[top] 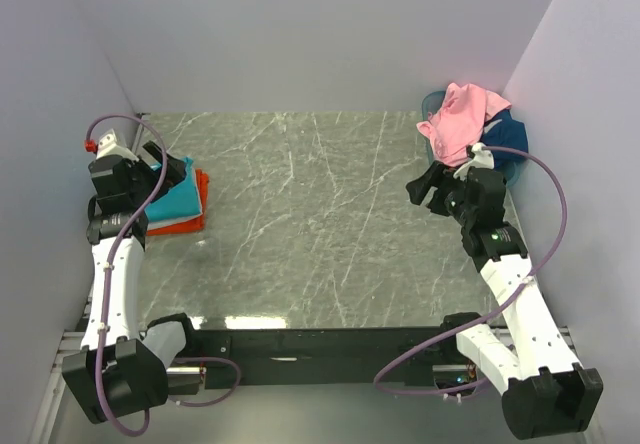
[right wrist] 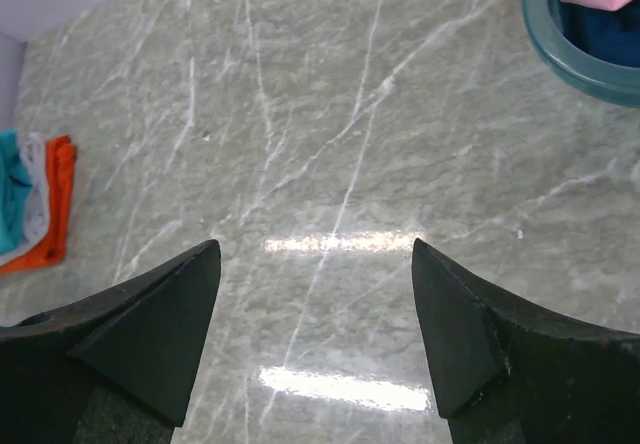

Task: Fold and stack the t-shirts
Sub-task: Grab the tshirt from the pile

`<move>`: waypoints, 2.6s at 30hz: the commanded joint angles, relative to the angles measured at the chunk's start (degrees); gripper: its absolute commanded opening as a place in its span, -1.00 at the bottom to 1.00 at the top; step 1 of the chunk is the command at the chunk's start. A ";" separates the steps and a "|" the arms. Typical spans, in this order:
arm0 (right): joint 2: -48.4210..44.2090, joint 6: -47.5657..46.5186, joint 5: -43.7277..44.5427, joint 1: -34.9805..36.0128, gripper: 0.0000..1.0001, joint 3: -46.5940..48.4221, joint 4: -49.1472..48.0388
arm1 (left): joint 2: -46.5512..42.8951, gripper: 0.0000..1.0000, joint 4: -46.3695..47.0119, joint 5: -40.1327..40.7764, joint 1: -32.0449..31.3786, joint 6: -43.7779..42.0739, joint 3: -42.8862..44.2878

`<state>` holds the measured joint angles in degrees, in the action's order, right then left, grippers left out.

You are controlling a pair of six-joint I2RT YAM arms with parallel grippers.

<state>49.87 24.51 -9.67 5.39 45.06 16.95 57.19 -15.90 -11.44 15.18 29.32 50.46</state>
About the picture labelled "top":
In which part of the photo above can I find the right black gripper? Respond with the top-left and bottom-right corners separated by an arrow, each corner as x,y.
405,160 -> 475,227

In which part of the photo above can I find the pink t shirt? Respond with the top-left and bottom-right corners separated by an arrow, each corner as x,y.
417,83 -> 511,167

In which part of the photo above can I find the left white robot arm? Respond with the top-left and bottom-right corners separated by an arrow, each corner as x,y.
62,140 -> 200,424

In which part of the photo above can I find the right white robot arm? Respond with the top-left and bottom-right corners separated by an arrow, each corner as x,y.
406,162 -> 603,440

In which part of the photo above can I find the teal folded t shirt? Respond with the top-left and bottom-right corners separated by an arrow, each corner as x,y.
145,157 -> 202,229

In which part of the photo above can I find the orange folded t shirt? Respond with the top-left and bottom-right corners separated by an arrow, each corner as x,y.
145,167 -> 209,236

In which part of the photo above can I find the teal plastic bin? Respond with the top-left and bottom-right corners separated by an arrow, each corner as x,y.
421,91 -> 524,187

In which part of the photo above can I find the navy blue t shirt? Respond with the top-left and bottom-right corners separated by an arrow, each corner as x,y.
480,109 -> 529,169

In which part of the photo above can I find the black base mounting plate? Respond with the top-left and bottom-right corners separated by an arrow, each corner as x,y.
181,327 -> 470,389

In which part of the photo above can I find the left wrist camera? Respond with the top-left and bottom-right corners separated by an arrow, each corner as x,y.
84,129 -> 139,162

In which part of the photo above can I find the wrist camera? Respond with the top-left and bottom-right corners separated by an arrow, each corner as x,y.
454,142 -> 494,181
84,129 -> 139,162

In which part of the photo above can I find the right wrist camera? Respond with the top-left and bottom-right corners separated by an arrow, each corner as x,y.
454,142 -> 494,181

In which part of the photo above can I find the aluminium rail frame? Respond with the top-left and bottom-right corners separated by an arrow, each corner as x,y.
27,327 -> 606,443

